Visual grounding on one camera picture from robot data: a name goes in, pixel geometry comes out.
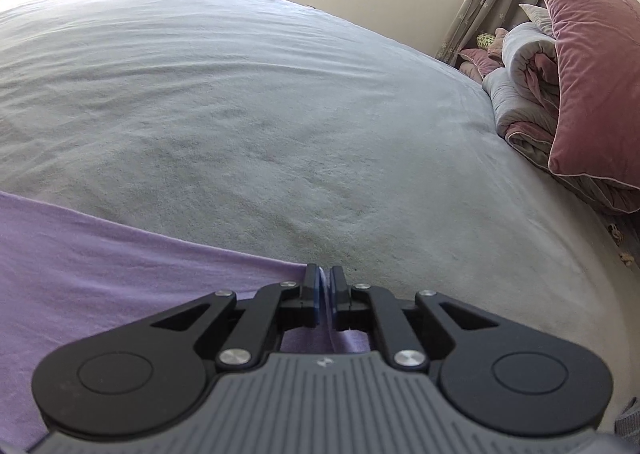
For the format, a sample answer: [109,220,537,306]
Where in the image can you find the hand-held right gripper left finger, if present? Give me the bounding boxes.
[150,264,325,370]

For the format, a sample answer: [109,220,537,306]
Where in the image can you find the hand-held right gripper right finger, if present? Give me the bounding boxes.
[327,265,501,370]

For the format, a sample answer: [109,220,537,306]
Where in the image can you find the purple pants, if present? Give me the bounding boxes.
[0,191,373,450]

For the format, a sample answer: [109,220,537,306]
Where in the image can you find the bed with grey sheet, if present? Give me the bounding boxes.
[0,0,640,454]

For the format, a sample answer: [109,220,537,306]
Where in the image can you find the small pink pillow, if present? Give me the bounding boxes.
[459,48,503,82]

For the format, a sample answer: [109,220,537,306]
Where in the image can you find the folded grey pink quilt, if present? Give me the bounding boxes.
[482,22,640,215]

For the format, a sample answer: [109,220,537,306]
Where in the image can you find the folded grey garment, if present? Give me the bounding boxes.
[615,396,640,440]

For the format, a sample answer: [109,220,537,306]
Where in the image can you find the pink velvet pillow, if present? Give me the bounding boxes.
[531,0,640,215]

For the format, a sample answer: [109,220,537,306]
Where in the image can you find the white pillow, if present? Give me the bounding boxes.
[519,2,556,37]

